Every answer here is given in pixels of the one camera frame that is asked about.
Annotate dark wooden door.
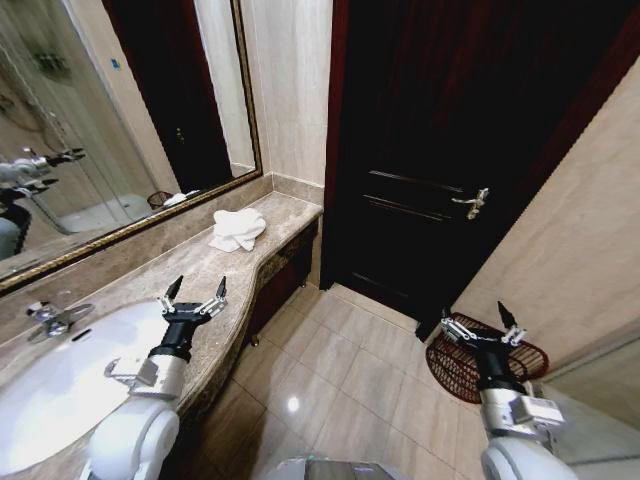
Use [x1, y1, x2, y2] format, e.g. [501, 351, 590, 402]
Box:
[318, 0, 640, 346]

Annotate brown wicker hamper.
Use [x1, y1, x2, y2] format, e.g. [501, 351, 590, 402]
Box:
[424, 312, 550, 404]

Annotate white oval sink basin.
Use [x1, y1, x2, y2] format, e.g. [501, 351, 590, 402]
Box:
[0, 298, 177, 477]

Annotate crumpled white towel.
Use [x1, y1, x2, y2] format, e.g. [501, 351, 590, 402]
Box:
[208, 208, 268, 253]

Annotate brass door handle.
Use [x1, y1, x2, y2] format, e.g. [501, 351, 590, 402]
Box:
[450, 187, 491, 222]

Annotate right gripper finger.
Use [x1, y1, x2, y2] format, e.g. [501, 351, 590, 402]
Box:
[496, 300, 528, 347]
[438, 307, 476, 344]

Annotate gold-framed wall mirror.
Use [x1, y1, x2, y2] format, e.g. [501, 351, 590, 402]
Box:
[0, 0, 265, 297]

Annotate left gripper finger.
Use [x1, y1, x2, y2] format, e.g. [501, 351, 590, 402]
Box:
[155, 275, 184, 315]
[198, 275, 230, 317]

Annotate chrome sink faucet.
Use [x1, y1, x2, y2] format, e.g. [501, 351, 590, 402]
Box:
[25, 299, 96, 344]

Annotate dark wooden vanity cabinet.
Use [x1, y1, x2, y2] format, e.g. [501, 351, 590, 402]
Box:
[243, 218, 322, 347]

